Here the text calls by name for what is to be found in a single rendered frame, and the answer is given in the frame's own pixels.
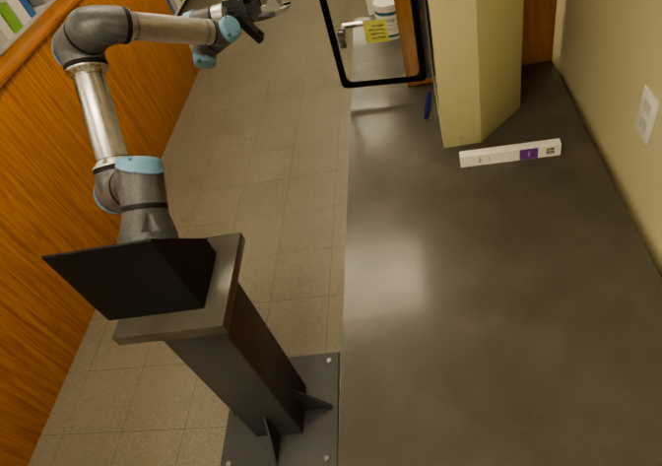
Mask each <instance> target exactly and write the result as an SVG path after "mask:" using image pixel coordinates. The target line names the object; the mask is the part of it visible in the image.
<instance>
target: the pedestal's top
mask: <svg viewBox="0 0 662 466"><path fill-rule="evenodd" d="M203 238H208V241H209V243H210V244H211V246H212V247H213V249H214V250H215V252H216V253H217V256H216V260H215V264H214V269H213V273H212V277H211V282H210V286H209V291H208V294H207V298H206V303H205V307H204V308H200V309H192V310H184V311H178V312H170V313H162V314H154V315H147V316H139V317H131V318H123V319H118V322H117V325H116V327H115V330H114V333H113V336H112V339H113V340H114V341H115V342H116V343H117V344H118V345H119V346H121V345H130V344H139V343H148V342H156V341H164V340H173V339H182V338H191V337H200V336H208V335H217V334H226V333H229V328H230V323H231V317H232V308H233V302H234V297H235V292H236V286H237V281H238V276H239V270H240V265H241V259H242V254H243V249H244V244H245V239H244V237H243V235H242V234H241V233H229V234H223V235H216V236H210V237H203Z"/></svg>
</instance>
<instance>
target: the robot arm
mask: <svg viewBox="0 0 662 466"><path fill-rule="evenodd" d="M290 4H291V1H282V0H263V2H262V4H261V1H260V0H222V3H221V4H216V5H212V6H208V7H204V8H200V9H193V10H191V11H188V12H186V13H183V14H182V16H181V17H180V16H171V15H161V14H152V13H142V12H133V11H130V10H129V9H128V8H127V7H125V6H116V5H88V6H83V7H79V8H77V9H75V10H73V11H72V12H71V13H70V14H69V15H68V17H67V18H66V20H65V22H64V23H63V24H62V26H61V27H60V29H58V30H57V32H56V33H55V35H54V37H53V40H52V44H51V49H52V54H53V56H54V58H55V60H56V61H57V63H58V64H59V65H61V66H62V67H63V70H64V73H65V75H66V76H68V77H69V78H71V79H72V80H73V83H74V86H75V90H76V93H77V97H78V100H79V104H80V107H81V110H82V113H83V117H84V120H85V124H86V127H87V131H88V134H89V138H90V141H91V145H92V148H93V152H94V155H95V159H96V165H95V166H94V168H93V174H94V178H95V181H96V184H95V187H94V198H95V201H96V202H97V204H98V205H99V206H100V207H101V208H102V209H103V210H104V211H106V212H108V213H110V214H121V222H120V227H119V234H118V237H117V243H123V242H129V241H136V240H142V239H145V238H179V235H178V231H177V229H176V226H175V224H174V222H173V220H172V218H171V216H170V214H169V211H168V203H167V196H166V180H165V169H164V166H163V162H162V160H161V159H160V158H157V157H147V156H134V157H129V156H128V153H127V150H126V146H125V143H124V139H123V136H122V132H121V129H120V125H119V121H118V118H117V114H116V111H115V107H114V104H113V100H112V97H111V93H110V89H109V86H108V82H107V79H106V76H105V74H106V72H107V71H108V70H109V66H108V62H107V58H106V55H105V51H106V50H107V49H108V48H109V47H111V46H113V45H116V44H129V43H130V42H131V41H132V40H136V41H152V42H168V43H185V44H191V46H192V56H193V62H194V65H195V66H196V67H198V68H202V69H210V68H213V67H215V66H216V64H217V58H216V55H217V54H219V53H220V52H221V51H223V50H224V49H225V48H226V47H228V46H229V45H230V44H232V43H234V42H235V41H236V40H237V39H238V38H239V37H240V35H241V29H243V30H244V31H245V32H246V33H247V34H248V35H250V36H251V37H252V38H253V39H254V40H255V41H256V42H257V43H261V42H262V41H263V39H264V32H262V31H260V30H259V29H258V28H257V27H256V26H255V25H254V24H253V23H255V22H260V21H265V20H268V19H270V18H273V17H275V16H277V15H279V14H281V13H283V12H285V11H287V10H288V9H289V8H290V7H291V6H290Z"/></svg>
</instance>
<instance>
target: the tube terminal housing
mask: <svg viewBox="0 0 662 466"><path fill-rule="evenodd" d="M428 4H429V11H430V28H431V37H432V47H433V56H434V63H435V72H436V81H437V93H438V102H439V109H438V103H437V98H436V92H435V86H434V81H433V88H434V94H435V100H436V106H437V112H438V117H439V123H440V129H441V135H442V141H443V147H444V149H445V148H451V147H457V146H463V145H470V144H476V143H482V142H483V141H484V140H485V139H486V138H487V137H488V136H489V135H490V134H492V133H493V132H494V131H495V130H496V129H497V128H498V127H499V126H500V125H502V123H503V122H504V121H505V120H506V119H507V118H508V117H509V116H510V115H512V114H513V113H514V112H515V111H516V110H517V109H518V108H519V107H520V92H521V62H522V34H523V4H524V0H428ZM439 113H440V115H439Z"/></svg>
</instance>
